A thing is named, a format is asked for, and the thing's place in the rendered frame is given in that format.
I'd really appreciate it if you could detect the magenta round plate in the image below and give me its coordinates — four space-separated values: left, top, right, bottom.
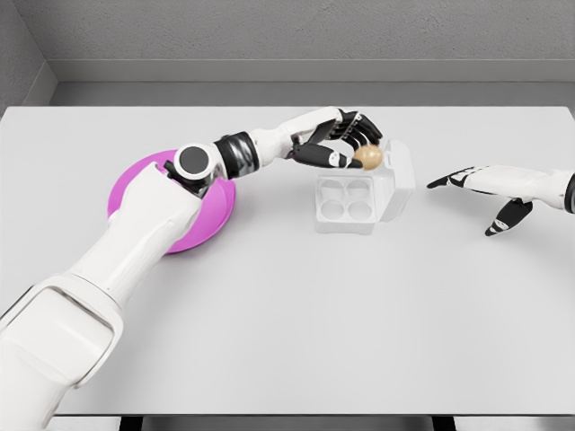
107 149 237 256

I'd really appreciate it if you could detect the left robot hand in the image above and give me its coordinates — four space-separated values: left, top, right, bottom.
282 106 385 171

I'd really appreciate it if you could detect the clear plastic egg box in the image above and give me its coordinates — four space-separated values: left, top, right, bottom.
313 138 417 236

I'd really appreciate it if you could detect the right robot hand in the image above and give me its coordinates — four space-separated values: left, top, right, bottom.
426 164 539 237

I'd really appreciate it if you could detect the brown egg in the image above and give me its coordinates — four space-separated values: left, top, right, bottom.
353 145 385 172

